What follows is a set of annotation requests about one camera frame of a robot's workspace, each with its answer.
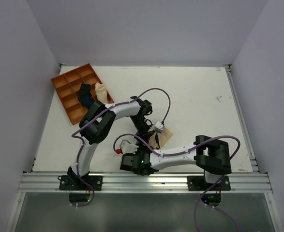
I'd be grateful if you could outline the rolled beige underwear in tray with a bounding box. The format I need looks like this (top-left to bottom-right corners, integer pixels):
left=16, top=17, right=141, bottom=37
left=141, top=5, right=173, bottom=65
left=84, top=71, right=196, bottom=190
left=95, top=82, right=108, bottom=103

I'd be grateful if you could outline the beige underwear with dark trim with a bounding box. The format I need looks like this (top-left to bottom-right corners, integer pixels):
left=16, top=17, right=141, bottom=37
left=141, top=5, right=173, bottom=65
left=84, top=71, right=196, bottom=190
left=148, top=129, right=173, bottom=149

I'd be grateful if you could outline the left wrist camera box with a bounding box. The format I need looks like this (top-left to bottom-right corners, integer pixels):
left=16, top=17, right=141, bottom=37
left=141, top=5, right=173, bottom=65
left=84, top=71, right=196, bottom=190
left=153, top=121, right=165, bottom=134

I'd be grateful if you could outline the rolled navy underwear in tray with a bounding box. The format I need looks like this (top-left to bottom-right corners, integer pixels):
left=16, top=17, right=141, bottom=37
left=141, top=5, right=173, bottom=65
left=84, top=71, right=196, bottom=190
left=80, top=96, right=95, bottom=109

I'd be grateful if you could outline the aluminium front rail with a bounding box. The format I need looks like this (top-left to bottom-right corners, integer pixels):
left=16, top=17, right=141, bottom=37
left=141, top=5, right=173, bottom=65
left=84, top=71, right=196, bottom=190
left=18, top=172, right=272, bottom=193

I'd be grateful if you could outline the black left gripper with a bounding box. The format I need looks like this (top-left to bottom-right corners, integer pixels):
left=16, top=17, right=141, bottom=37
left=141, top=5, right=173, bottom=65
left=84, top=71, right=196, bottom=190
left=130, top=115, right=156, bottom=145

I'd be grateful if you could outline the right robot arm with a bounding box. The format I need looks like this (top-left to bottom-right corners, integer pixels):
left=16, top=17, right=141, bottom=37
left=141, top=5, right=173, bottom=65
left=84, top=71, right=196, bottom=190
left=120, top=135, right=232, bottom=190

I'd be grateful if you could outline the aluminium right side rail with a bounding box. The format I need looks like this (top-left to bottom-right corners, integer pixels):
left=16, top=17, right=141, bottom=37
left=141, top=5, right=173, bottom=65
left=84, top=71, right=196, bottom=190
left=224, top=65, right=260, bottom=173

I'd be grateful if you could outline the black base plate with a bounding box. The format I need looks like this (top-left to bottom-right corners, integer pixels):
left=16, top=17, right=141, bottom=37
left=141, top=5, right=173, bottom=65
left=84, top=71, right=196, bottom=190
left=58, top=175, right=103, bottom=191
left=187, top=175, right=231, bottom=191

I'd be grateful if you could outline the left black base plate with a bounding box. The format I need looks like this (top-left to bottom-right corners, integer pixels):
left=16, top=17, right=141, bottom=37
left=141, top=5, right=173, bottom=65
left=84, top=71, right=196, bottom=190
left=58, top=175, right=103, bottom=191

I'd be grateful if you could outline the rolled black underwear in tray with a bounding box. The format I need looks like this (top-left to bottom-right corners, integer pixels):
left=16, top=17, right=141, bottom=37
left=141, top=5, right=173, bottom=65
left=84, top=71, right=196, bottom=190
left=77, top=83, right=91, bottom=101

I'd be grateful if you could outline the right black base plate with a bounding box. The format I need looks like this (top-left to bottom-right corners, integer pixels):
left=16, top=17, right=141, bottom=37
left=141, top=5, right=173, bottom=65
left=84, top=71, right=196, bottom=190
left=187, top=175, right=231, bottom=191

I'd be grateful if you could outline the orange compartment tray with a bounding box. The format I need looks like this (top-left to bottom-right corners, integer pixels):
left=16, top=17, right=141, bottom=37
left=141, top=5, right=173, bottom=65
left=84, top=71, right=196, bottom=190
left=51, top=63, right=102, bottom=125

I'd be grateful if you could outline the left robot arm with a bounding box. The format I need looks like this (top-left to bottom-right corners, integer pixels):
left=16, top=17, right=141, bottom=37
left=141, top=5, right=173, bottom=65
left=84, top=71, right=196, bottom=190
left=67, top=96, right=153, bottom=190

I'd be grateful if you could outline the aluminium rail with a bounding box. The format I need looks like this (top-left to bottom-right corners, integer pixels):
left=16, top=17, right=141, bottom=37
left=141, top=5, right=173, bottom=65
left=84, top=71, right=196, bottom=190
left=224, top=65, right=260, bottom=173
left=18, top=172, right=272, bottom=193

